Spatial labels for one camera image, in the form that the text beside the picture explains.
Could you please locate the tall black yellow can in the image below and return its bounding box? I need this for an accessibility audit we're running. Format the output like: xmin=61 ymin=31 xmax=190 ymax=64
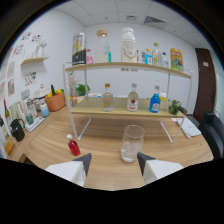
xmin=71 ymin=32 xmax=88 ymax=67

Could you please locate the white pot with lid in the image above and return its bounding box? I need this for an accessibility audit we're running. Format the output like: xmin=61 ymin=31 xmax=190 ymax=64
xmin=33 ymin=83 xmax=51 ymax=101

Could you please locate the green cup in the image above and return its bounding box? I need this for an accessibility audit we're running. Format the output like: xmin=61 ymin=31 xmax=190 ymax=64
xmin=25 ymin=112 xmax=35 ymax=126

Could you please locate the clear glass with ice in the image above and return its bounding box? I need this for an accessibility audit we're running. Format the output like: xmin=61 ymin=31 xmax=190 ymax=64
xmin=120 ymin=124 xmax=146 ymax=164

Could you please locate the clear bottle orange cap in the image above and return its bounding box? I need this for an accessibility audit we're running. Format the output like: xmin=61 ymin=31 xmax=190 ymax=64
xmin=101 ymin=83 xmax=115 ymax=112

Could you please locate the blue liquid bottle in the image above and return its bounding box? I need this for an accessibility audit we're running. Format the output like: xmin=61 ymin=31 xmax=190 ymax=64
xmin=148 ymin=85 xmax=162 ymax=114

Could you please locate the clear bottle red label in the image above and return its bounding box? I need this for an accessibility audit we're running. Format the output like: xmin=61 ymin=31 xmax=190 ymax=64
xmin=126 ymin=83 xmax=140 ymax=112

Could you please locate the clear bottle green cap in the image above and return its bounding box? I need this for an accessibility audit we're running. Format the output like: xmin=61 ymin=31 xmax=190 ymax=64
xmin=151 ymin=42 xmax=162 ymax=66

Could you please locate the orange basket with fruit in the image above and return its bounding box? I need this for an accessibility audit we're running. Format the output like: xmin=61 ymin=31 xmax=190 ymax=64
xmin=44 ymin=89 xmax=67 ymax=112

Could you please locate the small pink bottle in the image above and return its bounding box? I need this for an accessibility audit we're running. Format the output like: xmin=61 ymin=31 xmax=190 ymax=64
xmin=85 ymin=48 xmax=94 ymax=65

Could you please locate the clear jar of limes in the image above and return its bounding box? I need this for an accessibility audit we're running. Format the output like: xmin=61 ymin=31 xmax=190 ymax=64
xmin=167 ymin=99 xmax=181 ymax=116

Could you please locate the wooden wall shelf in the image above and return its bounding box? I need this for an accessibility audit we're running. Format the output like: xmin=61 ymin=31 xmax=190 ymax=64
xmin=20 ymin=55 xmax=50 ymax=66

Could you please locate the square ceiling fixture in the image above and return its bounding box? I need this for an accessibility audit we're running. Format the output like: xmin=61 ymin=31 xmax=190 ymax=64
xmin=125 ymin=14 xmax=138 ymax=22

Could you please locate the clear bottle cork lid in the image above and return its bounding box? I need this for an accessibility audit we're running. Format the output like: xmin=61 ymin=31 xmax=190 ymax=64
xmin=94 ymin=29 xmax=110 ymax=64

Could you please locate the small white blue bottle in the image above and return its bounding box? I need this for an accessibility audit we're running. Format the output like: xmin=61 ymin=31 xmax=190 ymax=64
xmin=39 ymin=102 xmax=51 ymax=118

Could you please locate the white figurine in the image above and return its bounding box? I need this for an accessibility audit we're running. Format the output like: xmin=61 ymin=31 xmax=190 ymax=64
xmin=33 ymin=39 xmax=48 ymax=58

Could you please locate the white tray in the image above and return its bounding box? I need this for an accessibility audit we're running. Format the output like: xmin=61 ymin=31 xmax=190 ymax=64
xmin=24 ymin=116 xmax=45 ymax=133

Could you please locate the ceiling air vent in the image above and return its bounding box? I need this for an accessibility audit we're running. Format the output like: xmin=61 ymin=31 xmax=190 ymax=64
xmin=143 ymin=15 xmax=167 ymax=25

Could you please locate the brown door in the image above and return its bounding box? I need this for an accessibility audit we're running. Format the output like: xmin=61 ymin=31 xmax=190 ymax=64
xmin=193 ymin=47 xmax=218 ymax=124

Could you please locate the large white milk bottle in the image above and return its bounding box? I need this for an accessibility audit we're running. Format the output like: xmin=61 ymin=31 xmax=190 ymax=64
xmin=120 ymin=26 xmax=138 ymax=64

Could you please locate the white orange plastic jar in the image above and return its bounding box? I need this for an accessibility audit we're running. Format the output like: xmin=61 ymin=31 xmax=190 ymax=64
xmin=158 ymin=90 xmax=168 ymax=102

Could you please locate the small blue bottle yellow cap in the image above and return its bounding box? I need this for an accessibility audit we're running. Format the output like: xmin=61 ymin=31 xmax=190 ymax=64
xmin=144 ymin=48 xmax=153 ymax=65

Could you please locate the black kettle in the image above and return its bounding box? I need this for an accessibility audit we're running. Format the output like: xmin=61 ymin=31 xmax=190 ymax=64
xmin=9 ymin=118 xmax=26 ymax=143

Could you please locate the small red liquid bottle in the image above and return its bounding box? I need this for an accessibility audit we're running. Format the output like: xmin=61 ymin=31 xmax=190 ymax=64
xmin=65 ymin=133 xmax=82 ymax=157

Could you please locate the white wooden two-tier shelf rack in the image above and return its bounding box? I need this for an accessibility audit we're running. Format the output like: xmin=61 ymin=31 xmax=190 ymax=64
xmin=62 ymin=60 xmax=194 ymax=144

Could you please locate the black sofa chair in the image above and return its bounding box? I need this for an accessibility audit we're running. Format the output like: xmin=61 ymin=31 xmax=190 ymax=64
xmin=198 ymin=112 xmax=224 ymax=160

